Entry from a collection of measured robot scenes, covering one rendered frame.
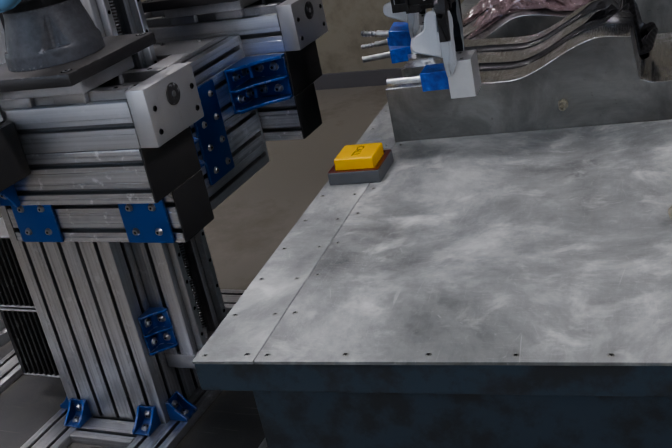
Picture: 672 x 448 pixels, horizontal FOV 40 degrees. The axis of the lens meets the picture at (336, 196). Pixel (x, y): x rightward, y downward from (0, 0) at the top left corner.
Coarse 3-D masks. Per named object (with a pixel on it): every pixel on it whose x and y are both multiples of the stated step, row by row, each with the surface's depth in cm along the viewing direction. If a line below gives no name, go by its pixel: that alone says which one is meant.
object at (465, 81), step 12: (468, 60) 129; (432, 72) 131; (444, 72) 131; (456, 72) 130; (468, 72) 129; (396, 84) 135; (432, 84) 132; (444, 84) 131; (456, 84) 131; (468, 84) 130; (480, 84) 134; (456, 96) 131; (468, 96) 131
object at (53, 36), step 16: (32, 0) 137; (48, 0) 138; (64, 0) 140; (16, 16) 139; (32, 16) 138; (48, 16) 139; (64, 16) 140; (80, 16) 142; (16, 32) 139; (32, 32) 138; (48, 32) 139; (64, 32) 140; (80, 32) 141; (96, 32) 144; (16, 48) 140; (32, 48) 139; (48, 48) 139; (64, 48) 139; (80, 48) 141; (96, 48) 143; (16, 64) 141; (32, 64) 139; (48, 64) 139
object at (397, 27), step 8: (392, 24) 163; (400, 24) 163; (368, 32) 164; (376, 32) 164; (384, 32) 163; (392, 32) 161; (400, 32) 160; (408, 32) 160; (392, 40) 162; (400, 40) 161; (408, 40) 161
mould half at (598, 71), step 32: (544, 32) 160; (608, 32) 136; (416, 64) 157; (544, 64) 139; (576, 64) 137; (608, 64) 136; (640, 64) 141; (416, 96) 146; (448, 96) 145; (480, 96) 143; (512, 96) 142; (544, 96) 140; (576, 96) 139; (608, 96) 138; (640, 96) 136; (416, 128) 149; (448, 128) 147; (480, 128) 146; (512, 128) 144; (544, 128) 142
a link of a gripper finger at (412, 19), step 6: (384, 6) 157; (390, 6) 157; (384, 12) 157; (390, 12) 157; (402, 12) 156; (396, 18) 157; (402, 18) 157; (408, 18) 156; (414, 18) 156; (408, 24) 157; (414, 24) 157; (414, 30) 158; (414, 36) 159
